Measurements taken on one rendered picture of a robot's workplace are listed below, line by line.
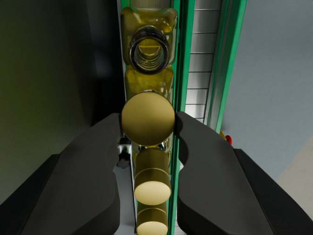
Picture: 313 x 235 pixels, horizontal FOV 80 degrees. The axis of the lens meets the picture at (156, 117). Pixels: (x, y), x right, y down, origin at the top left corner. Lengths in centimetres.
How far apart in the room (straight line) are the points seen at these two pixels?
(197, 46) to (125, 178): 41
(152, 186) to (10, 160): 12
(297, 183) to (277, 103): 182
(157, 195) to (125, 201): 49
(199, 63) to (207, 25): 7
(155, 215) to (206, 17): 34
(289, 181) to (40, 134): 232
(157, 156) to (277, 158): 71
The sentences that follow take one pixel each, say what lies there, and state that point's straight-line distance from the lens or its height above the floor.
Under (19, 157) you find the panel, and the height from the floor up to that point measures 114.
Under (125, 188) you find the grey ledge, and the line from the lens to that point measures 62.
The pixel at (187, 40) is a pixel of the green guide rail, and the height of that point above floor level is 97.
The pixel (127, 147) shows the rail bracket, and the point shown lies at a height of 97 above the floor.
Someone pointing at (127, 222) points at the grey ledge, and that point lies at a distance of 77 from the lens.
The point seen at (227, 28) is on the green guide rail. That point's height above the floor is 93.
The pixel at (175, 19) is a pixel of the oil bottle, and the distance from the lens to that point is 19.
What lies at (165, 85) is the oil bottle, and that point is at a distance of 20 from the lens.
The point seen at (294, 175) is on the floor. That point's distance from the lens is 236.
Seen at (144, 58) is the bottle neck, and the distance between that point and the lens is 16.
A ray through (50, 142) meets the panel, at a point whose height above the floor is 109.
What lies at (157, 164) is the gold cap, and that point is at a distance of 18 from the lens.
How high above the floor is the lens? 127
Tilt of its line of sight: 60 degrees down
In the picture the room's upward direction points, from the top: 177 degrees clockwise
